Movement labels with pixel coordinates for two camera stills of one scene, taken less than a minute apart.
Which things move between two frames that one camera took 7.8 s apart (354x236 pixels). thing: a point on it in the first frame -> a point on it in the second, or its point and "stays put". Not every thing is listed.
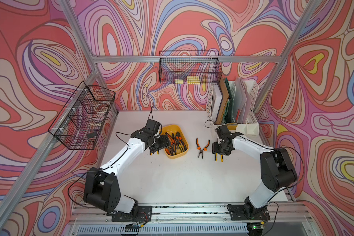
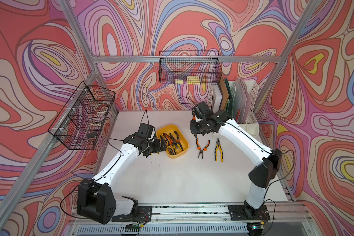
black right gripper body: [220, 149] -> [197, 127]
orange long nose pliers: [198, 147] stays put
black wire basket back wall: [178, 65] stays put
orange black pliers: [170, 150] stays put
